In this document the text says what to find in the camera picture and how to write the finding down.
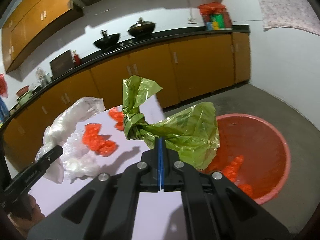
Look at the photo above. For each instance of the hanging red plastic bag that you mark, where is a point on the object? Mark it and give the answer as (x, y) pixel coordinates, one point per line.
(3, 87)

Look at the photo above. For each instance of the long red plastic bag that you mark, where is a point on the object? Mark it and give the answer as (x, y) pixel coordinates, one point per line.
(233, 172)

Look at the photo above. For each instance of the olive green plastic bag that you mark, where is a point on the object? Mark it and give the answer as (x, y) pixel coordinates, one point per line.
(192, 132)

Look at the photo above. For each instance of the stacked bowls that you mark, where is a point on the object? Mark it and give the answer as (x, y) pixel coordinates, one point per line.
(24, 94)

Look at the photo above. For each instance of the pink floral curtain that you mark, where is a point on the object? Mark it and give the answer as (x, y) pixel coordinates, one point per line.
(295, 14)

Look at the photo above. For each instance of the person left hand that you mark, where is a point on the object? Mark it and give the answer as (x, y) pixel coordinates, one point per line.
(24, 221)

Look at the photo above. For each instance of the lilac table cloth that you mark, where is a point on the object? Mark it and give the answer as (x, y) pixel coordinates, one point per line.
(159, 215)

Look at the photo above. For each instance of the red bottle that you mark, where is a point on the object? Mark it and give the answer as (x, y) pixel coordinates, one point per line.
(76, 58)

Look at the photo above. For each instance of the glass jar with bag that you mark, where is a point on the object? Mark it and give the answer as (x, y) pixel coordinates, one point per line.
(43, 78)

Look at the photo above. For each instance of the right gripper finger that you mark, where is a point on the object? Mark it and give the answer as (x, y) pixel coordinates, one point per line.
(158, 150)
(162, 168)

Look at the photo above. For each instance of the red bag with containers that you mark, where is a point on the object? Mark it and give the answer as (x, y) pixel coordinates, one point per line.
(215, 16)

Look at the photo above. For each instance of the right black wok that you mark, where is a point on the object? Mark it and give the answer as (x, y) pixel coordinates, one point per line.
(141, 28)

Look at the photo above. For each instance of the left black wok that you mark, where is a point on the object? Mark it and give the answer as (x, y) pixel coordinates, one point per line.
(107, 41)

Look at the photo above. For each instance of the black wok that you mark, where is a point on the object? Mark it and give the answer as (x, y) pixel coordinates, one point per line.
(141, 28)
(107, 41)

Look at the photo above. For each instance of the crumpled red plastic bag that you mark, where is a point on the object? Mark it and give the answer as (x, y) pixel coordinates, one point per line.
(118, 117)

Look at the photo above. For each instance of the red plastic basket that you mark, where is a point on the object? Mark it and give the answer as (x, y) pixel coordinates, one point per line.
(266, 158)

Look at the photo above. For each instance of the white plastic bag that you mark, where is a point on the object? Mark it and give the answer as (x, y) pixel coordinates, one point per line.
(75, 162)

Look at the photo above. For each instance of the dark cutting board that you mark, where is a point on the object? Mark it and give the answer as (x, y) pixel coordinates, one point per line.
(61, 64)

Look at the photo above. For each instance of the upper left wooden cabinet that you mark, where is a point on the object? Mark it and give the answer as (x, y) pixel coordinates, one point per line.
(30, 24)

